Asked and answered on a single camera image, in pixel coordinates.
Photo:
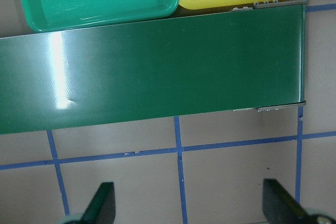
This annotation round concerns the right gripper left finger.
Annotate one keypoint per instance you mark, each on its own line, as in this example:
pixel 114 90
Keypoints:
pixel 102 206

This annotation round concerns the green conveyor belt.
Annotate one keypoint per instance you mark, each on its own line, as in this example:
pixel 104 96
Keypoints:
pixel 177 66

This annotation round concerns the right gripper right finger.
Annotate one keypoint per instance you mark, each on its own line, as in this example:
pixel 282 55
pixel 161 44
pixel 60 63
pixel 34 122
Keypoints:
pixel 279 206

